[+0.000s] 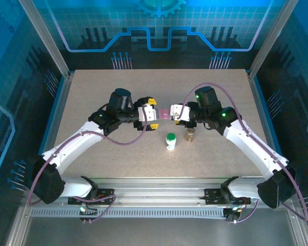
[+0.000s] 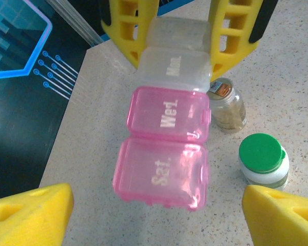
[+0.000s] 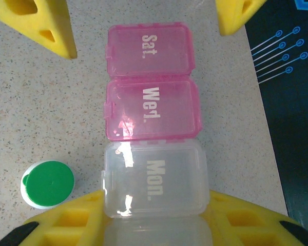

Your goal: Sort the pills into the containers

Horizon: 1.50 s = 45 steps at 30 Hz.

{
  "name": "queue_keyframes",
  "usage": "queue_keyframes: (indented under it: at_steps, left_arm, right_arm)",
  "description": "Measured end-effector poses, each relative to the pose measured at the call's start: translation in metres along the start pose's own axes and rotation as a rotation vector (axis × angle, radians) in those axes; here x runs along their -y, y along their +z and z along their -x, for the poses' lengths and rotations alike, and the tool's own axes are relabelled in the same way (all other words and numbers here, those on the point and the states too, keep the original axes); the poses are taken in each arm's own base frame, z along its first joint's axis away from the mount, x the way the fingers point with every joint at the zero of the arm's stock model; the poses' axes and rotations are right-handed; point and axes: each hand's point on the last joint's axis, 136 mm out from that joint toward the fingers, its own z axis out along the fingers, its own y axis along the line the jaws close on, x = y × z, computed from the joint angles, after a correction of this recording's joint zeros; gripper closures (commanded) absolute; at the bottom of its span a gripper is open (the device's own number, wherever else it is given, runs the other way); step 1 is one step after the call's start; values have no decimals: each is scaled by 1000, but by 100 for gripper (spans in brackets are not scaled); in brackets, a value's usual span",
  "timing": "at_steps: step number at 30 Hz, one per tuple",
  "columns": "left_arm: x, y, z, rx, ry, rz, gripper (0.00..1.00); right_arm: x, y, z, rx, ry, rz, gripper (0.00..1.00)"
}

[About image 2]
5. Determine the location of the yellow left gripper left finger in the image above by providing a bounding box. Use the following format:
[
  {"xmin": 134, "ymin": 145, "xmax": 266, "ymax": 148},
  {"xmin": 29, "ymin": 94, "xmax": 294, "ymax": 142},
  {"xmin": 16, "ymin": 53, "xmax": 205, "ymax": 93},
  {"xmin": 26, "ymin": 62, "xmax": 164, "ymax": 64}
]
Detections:
[{"xmin": 0, "ymin": 182, "xmax": 74, "ymax": 246}]

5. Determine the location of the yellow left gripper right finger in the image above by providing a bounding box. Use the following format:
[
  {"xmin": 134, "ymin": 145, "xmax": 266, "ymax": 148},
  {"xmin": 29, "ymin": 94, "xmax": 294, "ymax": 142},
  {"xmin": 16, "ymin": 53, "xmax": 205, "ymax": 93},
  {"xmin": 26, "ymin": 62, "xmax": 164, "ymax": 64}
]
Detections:
[{"xmin": 241, "ymin": 184, "xmax": 308, "ymax": 246}]

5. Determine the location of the white bottle with green cap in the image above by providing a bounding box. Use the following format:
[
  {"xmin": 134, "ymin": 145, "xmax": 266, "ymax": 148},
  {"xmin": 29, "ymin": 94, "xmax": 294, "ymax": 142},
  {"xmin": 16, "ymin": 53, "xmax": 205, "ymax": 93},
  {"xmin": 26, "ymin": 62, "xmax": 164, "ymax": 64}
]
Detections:
[{"xmin": 238, "ymin": 133, "xmax": 290, "ymax": 192}]

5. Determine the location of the clear bottle with sticker lid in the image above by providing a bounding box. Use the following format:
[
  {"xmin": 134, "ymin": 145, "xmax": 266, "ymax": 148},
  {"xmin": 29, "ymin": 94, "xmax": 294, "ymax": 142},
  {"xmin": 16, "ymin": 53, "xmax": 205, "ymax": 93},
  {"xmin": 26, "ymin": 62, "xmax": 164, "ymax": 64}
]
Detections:
[{"xmin": 208, "ymin": 77, "xmax": 248, "ymax": 133}]

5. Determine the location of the pink and clear pill organizer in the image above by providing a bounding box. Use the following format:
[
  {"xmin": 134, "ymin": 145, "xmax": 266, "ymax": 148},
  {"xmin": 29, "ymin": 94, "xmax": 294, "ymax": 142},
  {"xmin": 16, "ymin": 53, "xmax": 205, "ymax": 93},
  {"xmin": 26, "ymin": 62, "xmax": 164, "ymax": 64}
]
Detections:
[{"xmin": 112, "ymin": 16, "xmax": 213, "ymax": 212}]

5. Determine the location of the aluminium corner post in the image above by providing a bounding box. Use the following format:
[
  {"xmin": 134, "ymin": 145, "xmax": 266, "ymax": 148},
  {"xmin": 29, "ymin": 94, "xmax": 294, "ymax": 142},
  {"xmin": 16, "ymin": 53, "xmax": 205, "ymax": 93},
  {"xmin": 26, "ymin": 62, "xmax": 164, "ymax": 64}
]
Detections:
[{"xmin": 45, "ymin": 0, "xmax": 104, "ymax": 47}]

